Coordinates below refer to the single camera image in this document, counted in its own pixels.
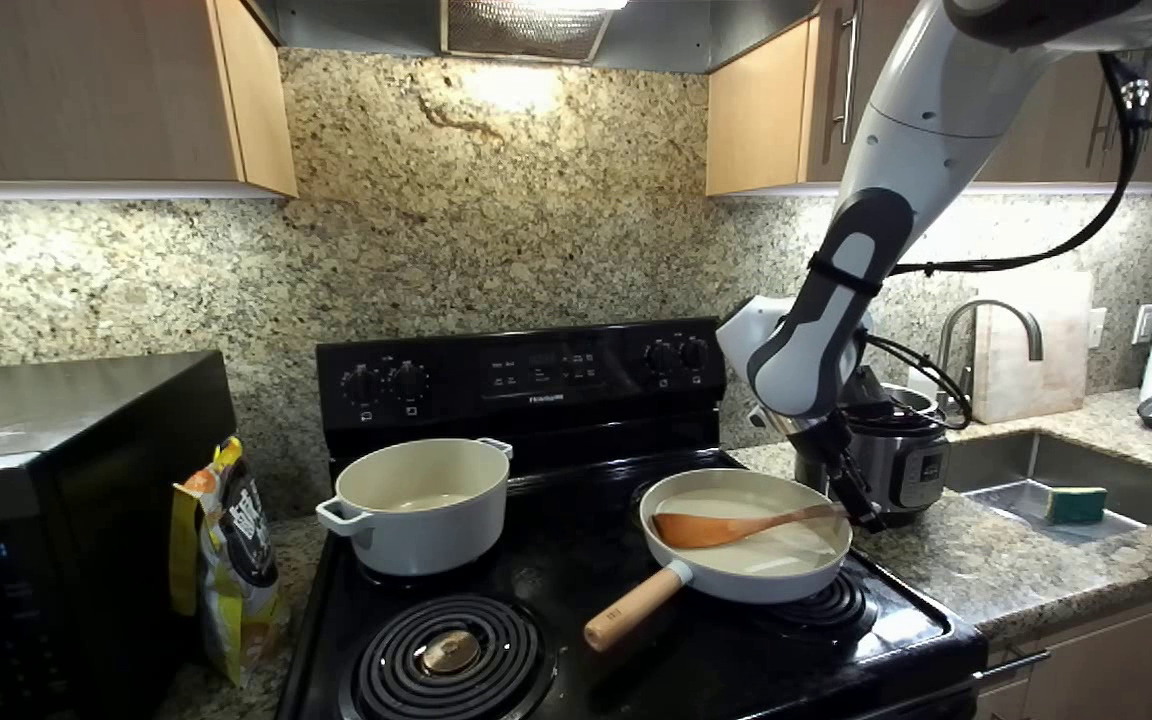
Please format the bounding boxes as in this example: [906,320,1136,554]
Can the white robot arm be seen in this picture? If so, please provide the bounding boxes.
[718,0,1152,526]

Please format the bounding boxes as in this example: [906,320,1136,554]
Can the white frying pan wooden handle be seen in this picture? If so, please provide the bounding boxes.
[583,469,854,652]

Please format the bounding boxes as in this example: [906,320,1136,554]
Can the green yellow sponge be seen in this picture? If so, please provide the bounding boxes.
[1050,487,1107,525]

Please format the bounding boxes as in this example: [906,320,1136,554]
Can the wooden cabinet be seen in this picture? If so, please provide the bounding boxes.
[976,599,1152,720]
[705,0,1152,195]
[0,0,297,201]

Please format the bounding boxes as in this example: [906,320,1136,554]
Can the lower wooden cabinet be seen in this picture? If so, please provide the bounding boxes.
[976,599,1152,720]

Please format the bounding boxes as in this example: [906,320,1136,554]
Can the left upper wooden cabinet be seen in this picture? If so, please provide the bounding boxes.
[0,0,297,201]

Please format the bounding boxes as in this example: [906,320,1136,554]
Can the white cutting board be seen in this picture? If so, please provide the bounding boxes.
[974,270,1094,422]

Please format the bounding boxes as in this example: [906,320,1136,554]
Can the black microwave oven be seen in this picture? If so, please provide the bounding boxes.
[0,350,235,720]

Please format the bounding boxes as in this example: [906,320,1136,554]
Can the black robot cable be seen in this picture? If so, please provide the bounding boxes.
[861,48,1152,432]

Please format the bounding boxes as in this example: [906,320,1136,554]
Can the steel range hood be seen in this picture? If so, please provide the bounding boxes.
[243,0,826,76]

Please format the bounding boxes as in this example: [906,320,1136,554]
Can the stainless steel pressure cooker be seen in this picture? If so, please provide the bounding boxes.
[840,382,950,526]

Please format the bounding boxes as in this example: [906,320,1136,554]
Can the white pot with handles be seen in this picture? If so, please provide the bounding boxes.
[315,435,514,575]

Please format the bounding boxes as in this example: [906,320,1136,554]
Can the right upper wooden cabinet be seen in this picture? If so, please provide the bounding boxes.
[705,0,1152,195]

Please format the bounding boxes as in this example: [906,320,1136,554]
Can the stainless steel sink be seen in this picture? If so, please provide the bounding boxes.
[945,432,1152,545]

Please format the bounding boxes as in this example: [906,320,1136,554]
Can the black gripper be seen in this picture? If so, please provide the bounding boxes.
[794,411,885,531]

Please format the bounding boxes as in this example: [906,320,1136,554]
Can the chrome kitchen faucet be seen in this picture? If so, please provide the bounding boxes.
[940,297,1045,422]

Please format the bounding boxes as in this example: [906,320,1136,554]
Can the black electric stove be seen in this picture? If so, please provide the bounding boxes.
[275,316,987,720]

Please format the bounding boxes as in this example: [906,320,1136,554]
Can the yellow black snack bag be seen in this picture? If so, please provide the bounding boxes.
[168,435,290,688]

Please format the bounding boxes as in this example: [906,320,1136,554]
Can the wooden spatula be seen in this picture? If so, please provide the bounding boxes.
[652,505,838,549]

